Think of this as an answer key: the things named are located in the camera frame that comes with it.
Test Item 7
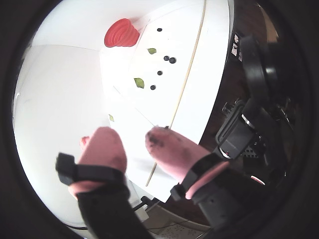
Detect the pink padded gripper finger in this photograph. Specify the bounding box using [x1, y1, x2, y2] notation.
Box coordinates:
[56, 126, 155, 239]
[145, 127, 270, 231]

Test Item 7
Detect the red collapsible silicone cup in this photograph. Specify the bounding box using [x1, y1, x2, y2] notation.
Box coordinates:
[104, 17, 141, 48]

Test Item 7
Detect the black clamp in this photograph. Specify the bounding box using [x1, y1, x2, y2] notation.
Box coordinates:
[134, 196, 160, 212]

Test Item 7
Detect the white board panel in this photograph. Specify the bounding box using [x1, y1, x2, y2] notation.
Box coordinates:
[99, 0, 231, 204]

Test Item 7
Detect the white printed sticker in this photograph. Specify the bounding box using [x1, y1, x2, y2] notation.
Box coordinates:
[231, 33, 244, 62]

